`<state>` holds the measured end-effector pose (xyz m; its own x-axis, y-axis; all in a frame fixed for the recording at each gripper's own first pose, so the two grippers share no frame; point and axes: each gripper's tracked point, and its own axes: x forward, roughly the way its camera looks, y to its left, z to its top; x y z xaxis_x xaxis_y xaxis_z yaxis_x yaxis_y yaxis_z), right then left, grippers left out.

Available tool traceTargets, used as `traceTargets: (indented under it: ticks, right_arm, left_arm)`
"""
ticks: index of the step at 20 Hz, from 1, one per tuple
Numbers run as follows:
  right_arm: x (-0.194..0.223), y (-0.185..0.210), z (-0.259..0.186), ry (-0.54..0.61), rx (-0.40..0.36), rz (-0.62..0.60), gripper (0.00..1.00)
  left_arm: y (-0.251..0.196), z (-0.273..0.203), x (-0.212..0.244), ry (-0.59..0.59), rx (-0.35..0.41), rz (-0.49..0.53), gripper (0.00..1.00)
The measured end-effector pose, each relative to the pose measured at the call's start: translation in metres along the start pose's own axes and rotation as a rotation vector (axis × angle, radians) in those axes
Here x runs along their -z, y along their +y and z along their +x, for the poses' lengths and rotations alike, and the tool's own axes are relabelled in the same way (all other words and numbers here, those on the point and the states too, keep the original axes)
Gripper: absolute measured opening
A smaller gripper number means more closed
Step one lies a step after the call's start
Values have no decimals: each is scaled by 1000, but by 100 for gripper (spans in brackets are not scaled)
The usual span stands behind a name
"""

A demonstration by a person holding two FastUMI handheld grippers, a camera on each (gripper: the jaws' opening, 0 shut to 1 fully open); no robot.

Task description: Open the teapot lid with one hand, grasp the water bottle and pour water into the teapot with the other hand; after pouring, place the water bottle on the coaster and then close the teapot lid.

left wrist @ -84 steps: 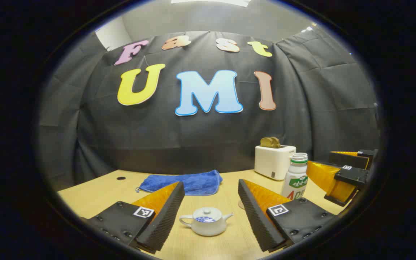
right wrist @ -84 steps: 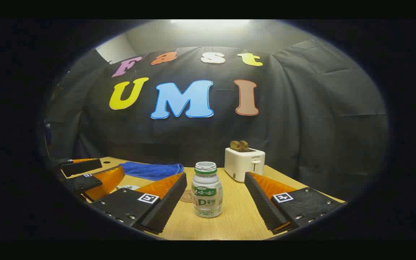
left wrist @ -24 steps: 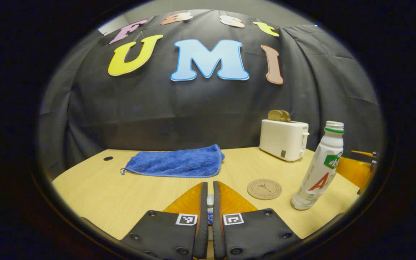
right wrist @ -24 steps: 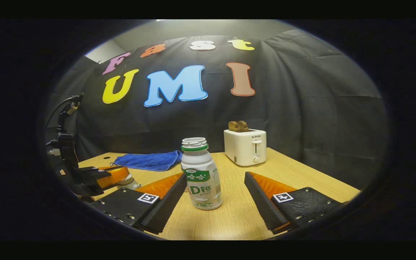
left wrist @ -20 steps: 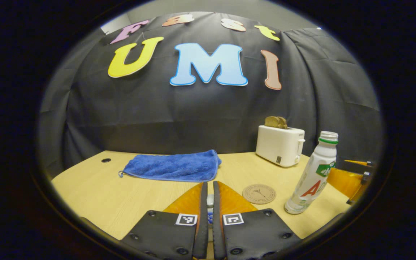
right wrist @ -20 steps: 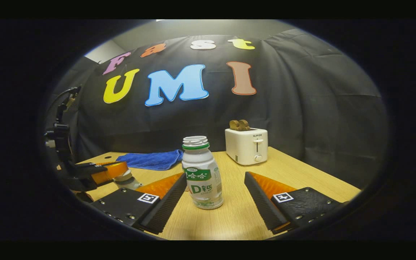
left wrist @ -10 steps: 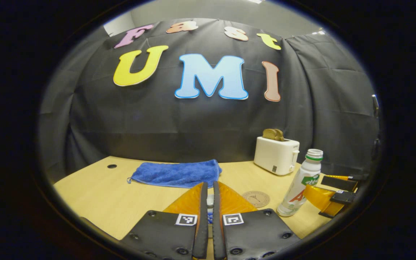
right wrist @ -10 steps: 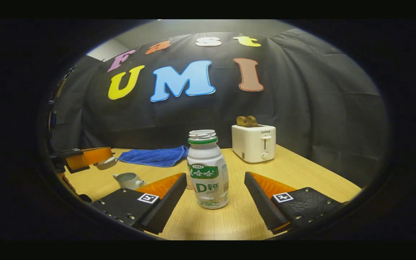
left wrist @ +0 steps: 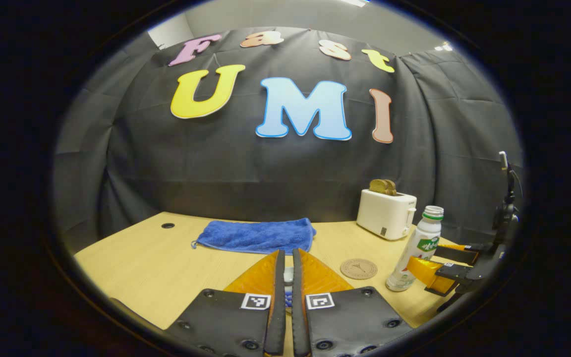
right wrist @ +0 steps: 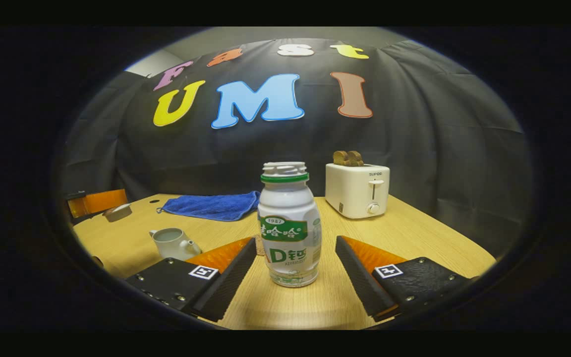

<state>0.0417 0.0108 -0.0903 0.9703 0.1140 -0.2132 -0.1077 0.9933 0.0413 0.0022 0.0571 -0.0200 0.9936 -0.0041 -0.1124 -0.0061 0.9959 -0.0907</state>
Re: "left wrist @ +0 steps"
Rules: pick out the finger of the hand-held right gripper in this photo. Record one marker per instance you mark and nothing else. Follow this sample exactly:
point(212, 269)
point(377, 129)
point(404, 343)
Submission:
point(456, 275)
point(464, 254)

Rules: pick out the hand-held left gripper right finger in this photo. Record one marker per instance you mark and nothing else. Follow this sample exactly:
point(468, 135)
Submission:
point(298, 307)

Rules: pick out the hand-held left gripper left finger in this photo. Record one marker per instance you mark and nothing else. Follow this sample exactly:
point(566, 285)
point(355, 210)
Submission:
point(279, 297)

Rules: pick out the white plastic water bottle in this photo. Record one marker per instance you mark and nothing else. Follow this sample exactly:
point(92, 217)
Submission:
point(422, 243)

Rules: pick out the round wooden coaster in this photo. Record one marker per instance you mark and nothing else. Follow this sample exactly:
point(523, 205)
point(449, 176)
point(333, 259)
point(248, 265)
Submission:
point(359, 268)

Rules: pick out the blue towel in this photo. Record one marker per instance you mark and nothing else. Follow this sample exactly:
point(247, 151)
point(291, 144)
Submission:
point(258, 235)

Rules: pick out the white toaster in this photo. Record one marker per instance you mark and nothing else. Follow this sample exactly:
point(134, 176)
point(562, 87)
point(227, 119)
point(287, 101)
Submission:
point(384, 213)

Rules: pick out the brown bread slice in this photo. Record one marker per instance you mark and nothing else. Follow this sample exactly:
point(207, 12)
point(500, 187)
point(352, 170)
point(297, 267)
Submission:
point(392, 189)
point(377, 187)

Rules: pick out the ceiling light panel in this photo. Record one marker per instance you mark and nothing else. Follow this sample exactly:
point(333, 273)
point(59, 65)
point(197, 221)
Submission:
point(443, 47)
point(355, 2)

